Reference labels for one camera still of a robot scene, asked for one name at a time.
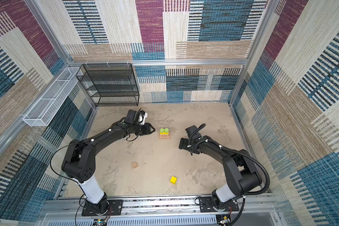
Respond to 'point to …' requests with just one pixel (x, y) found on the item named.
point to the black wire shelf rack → (110, 84)
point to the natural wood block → (164, 136)
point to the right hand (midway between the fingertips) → (185, 148)
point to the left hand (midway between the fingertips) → (154, 128)
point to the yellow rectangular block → (164, 133)
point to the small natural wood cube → (134, 165)
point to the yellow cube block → (173, 180)
